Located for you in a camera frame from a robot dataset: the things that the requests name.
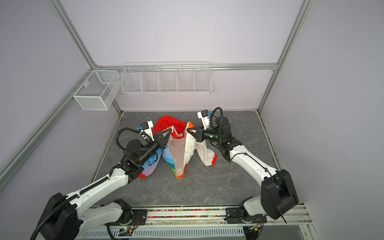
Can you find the long white wire basket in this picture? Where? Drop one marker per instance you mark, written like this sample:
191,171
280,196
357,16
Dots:
167,78

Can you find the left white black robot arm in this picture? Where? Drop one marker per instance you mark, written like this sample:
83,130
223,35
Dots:
67,216

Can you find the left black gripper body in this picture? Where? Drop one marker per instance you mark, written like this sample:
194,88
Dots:
149,150

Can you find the small white mesh basket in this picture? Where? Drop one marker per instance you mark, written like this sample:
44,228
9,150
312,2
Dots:
98,90

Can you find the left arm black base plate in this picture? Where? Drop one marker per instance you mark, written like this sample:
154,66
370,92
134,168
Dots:
136,217

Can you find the white vent grille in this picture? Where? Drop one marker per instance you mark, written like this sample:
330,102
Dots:
178,233

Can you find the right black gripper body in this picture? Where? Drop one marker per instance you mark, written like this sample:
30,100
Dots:
211,135

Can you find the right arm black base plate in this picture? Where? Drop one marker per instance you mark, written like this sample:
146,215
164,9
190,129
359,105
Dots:
238,215

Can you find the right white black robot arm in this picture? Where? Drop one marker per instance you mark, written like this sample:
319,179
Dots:
278,193

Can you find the rainbow red kids jacket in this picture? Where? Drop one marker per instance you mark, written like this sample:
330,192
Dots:
179,149

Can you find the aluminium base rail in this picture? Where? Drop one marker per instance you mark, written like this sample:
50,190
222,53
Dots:
178,217

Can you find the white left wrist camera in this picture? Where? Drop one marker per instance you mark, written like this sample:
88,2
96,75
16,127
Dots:
146,130

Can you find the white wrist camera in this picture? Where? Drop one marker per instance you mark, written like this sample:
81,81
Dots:
205,117
146,130

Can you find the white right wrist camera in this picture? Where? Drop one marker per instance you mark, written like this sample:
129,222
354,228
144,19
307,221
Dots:
205,117

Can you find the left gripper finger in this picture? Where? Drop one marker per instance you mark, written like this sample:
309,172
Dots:
162,142
164,135

